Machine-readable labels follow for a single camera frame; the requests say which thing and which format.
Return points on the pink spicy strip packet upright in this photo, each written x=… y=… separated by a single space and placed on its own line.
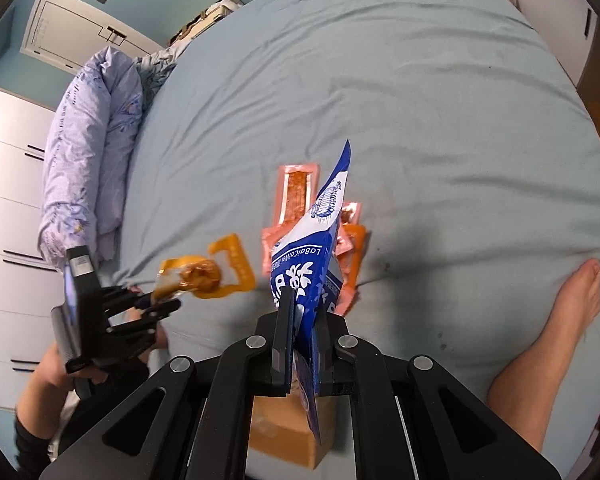
x=296 y=190

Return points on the light blue bed sheet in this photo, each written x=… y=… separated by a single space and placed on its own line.
x=474 y=160

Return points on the orange snack packet with meat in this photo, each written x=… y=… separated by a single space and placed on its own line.
x=225 y=270

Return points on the brown cardboard box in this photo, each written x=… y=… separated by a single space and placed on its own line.
x=279 y=428

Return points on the blue white snack bag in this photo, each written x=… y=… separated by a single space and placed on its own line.
x=303 y=263

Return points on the white door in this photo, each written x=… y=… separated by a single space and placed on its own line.
x=66 y=33

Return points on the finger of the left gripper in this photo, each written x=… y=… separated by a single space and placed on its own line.
x=138 y=334
x=140 y=297

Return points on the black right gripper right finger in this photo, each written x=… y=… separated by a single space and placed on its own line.
x=322 y=354

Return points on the white drawer cabinet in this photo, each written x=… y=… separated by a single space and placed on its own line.
x=29 y=286

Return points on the pink spicy strip packet left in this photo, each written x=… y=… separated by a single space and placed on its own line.
x=269 y=237

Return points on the pink spicy strip packet right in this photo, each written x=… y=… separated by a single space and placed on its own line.
x=350 y=213

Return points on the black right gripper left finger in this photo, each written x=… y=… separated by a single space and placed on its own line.
x=281 y=354

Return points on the orange spicy strip packet under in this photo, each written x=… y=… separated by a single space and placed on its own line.
x=350 y=265

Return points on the person's right foot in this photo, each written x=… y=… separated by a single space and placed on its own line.
x=525 y=391

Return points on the person's left hand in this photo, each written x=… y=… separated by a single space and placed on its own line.
x=51 y=373

